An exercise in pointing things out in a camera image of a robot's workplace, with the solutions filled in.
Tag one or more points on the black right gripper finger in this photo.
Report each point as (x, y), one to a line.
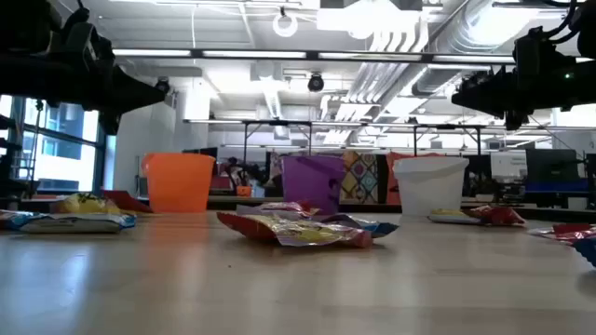
(479, 86)
(484, 104)

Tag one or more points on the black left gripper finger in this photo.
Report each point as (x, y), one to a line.
(135, 86)
(130, 102)

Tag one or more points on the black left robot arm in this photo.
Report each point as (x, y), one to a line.
(28, 79)

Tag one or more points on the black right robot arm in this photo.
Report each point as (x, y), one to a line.
(587, 86)

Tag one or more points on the black tripod stand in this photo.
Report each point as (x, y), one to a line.
(39, 104)

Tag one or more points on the black computer monitor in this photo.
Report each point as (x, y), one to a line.
(551, 167)

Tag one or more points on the large dark-framed window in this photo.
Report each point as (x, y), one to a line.
(65, 163)

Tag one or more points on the orange plastic bucket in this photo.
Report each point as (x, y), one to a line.
(177, 183)

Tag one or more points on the white plastic bucket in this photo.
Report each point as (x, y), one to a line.
(430, 186)

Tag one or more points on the silver flat snack packet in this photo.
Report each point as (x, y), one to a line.
(449, 215)

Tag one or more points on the orange fabric panel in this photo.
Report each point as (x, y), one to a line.
(393, 186)

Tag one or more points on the small orange pumpkin bucket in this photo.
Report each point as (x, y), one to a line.
(243, 191)

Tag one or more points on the colourful patterned cloth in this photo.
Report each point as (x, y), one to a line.
(361, 179)

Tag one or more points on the purple plastic bucket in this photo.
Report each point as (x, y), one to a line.
(307, 181)

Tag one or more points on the black ceiling camera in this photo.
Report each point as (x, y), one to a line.
(315, 83)
(162, 86)

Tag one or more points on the black metal frame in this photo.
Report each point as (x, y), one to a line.
(279, 123)
(447, 126)

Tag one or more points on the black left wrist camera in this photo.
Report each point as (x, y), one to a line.
(88, 39)

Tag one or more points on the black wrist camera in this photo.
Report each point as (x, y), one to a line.
(531, 46)
(88, 39)

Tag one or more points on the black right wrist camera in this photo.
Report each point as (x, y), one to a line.
(531, 46)

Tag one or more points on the silver ventilation duct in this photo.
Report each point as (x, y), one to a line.
(470, 32)

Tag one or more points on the black overhead light rail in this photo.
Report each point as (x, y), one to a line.
(253, 54)

